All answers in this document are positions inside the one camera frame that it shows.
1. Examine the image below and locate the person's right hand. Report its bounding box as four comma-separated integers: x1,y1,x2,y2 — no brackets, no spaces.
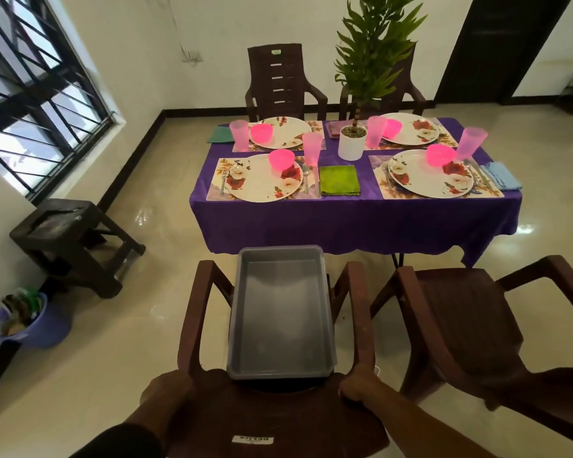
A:
339,368,388,410

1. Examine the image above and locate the person's left hand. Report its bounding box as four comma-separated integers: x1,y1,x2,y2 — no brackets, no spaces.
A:
141,369,195,417

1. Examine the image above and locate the brown plastic armchair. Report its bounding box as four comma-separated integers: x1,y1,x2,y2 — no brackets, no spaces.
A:
244,42,329,123
164,260,391,458
370,254,573,452
339,47,428,121

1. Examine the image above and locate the grey plastic tub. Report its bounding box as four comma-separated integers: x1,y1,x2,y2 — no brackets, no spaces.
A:
227,245,337,381

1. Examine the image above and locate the blue plastic bucket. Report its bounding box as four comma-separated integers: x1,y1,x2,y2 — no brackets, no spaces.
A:
0,288,73,350

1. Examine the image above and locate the green ribbed mat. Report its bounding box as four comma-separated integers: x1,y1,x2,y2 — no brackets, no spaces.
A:
318,165,362,196

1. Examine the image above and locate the white rose print plate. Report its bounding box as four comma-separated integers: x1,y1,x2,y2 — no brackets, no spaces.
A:
381,113,441,147
249,116,312,150
387,149,474,200
227,153,303,204

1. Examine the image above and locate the steel table knife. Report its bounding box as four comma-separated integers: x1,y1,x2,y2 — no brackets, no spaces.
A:
469,159,492,189

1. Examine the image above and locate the light pink plastic cup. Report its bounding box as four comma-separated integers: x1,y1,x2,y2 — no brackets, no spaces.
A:
301,132,324,167
456,127,489,160
366,115,388,149

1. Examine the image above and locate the white zigzag edged cloth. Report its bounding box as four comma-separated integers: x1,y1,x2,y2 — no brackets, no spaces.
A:
481,162,523,191

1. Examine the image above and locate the person's right forearm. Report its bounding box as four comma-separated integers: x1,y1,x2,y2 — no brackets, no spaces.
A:
362,391,497,458

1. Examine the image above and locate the person's black shirt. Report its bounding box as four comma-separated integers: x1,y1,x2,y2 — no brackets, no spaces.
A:
71,423,166,458

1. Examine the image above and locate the purple tablecloth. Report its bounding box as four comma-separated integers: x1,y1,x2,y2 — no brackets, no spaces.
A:
189,118,524,268

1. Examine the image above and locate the black plastic stool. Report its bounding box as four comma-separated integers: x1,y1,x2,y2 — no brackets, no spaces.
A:
9,198,146,300

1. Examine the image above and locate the green plant in white pot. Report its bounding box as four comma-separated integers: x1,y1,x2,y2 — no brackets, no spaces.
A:
334,0,428,162

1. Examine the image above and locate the black barred window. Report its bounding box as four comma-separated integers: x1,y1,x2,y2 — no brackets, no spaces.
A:
0,0,117,205

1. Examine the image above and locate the dark wooden door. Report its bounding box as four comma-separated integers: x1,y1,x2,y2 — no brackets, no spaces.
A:
434,0,573,104

